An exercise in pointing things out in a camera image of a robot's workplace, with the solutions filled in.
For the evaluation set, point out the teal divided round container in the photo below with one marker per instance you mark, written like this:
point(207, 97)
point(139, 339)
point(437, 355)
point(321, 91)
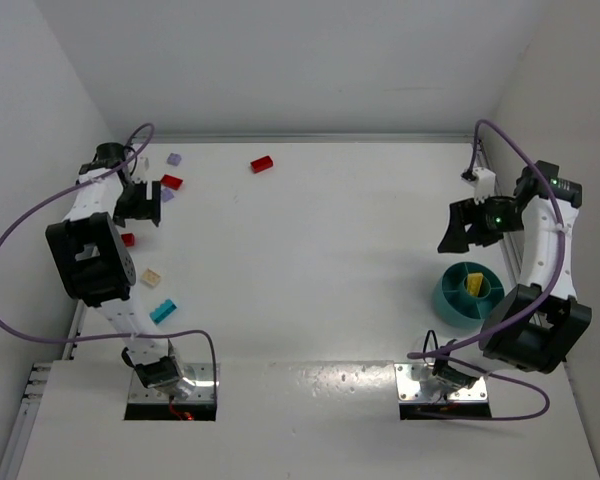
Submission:
point(455, 307)

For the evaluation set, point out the lilac lego brick lower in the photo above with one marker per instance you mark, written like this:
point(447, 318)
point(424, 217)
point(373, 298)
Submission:
point(166, 194)

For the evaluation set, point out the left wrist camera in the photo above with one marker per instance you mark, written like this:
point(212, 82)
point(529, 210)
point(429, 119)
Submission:
point(140, 169)

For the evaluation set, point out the metal base plate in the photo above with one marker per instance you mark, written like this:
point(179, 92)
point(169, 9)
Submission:
point(195, 385)
point(416, 386)

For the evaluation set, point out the long yellow lego brick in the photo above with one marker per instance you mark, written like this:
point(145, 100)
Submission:
point(473, 283)

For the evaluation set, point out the red lego brick left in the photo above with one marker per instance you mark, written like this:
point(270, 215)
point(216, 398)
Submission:
point(171, 182)

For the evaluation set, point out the lilac lego brick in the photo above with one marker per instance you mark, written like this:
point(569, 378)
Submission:
point(174, 159)
point(166, 194)

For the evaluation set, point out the teal lego brick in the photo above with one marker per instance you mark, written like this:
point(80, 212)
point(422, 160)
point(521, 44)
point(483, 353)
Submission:
point(163, 311)

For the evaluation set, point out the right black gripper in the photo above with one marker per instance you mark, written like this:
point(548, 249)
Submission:
point(469, 223)

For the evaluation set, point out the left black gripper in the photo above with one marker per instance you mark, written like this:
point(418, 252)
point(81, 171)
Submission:
point(143, 201)

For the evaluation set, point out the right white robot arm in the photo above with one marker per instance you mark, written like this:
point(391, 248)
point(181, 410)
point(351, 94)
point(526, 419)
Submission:
point(534, 326)

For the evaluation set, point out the small red lego brick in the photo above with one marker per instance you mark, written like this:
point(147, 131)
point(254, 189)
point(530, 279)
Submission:
point(128, 239)

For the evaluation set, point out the red lego brick top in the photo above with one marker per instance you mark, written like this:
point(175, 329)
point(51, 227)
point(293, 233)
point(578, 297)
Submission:
point(261, 164)

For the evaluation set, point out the beige lego brick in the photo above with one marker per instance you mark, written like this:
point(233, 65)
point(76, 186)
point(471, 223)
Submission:
point(150, 278)

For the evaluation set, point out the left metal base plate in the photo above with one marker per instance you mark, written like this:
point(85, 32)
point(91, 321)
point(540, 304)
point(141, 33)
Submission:
point(195, 385)

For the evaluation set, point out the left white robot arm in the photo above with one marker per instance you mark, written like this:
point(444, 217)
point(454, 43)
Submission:
point(96, 267)

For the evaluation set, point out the lilac lego brick upper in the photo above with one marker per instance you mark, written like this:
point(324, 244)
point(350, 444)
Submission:
point(174, 159)

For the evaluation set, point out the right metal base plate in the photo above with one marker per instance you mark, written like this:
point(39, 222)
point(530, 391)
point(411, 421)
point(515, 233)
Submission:
point(416, 386)

